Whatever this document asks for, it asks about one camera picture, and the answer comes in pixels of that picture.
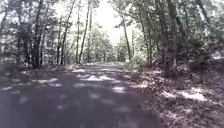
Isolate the leaf-covered ground verge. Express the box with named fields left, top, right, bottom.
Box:
left=0, top=62, right=84, bottom=88

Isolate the wood of trees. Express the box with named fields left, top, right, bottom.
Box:
left=0, top=0, right=224, bottom=79

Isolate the leaf-covered ground bank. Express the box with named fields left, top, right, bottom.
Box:
left=121, top=58, right=224, bottom=128

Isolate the grey asphalt path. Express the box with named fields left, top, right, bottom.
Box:
left=0, top=62, right=164, bottom=128

